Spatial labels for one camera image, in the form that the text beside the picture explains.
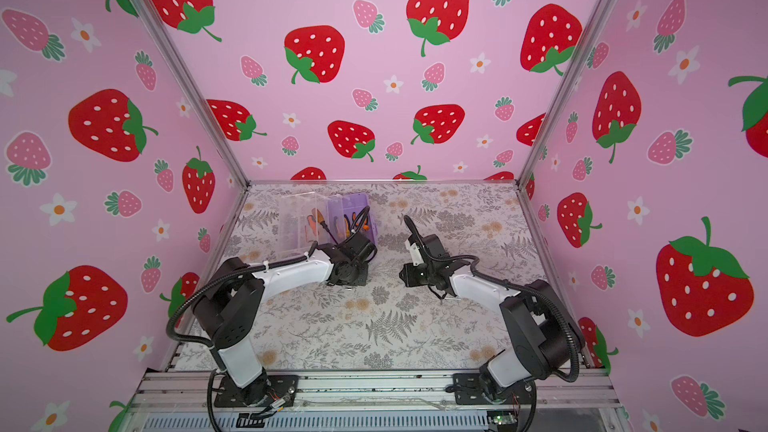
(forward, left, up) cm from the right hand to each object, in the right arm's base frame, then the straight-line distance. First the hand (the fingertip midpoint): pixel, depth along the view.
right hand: (400, 273), depth 89 cm
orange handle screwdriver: (+13, +27, +3) cm, 31 cm away
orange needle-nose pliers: (+19, +15, -4) cm, 24 cm away
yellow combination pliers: (+18, +21, -2) cm, 28 cm away
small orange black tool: (+12, +31, +4) cm, 34 cm away
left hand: (-1, +12, -3) cm, 13 cm away
